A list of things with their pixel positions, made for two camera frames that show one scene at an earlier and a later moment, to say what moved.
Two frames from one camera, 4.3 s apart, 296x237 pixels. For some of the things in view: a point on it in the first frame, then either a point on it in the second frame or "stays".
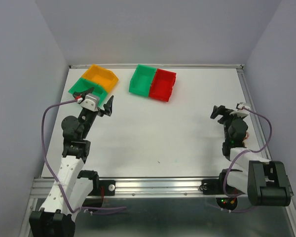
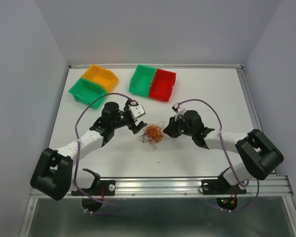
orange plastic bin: (106, 77) stays
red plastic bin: (162, 85) stays
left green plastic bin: (83, 84) stays
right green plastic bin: (141, 80) stays
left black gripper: (107, 108) → (132, 126)
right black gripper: (221, 110) → (170, 129)
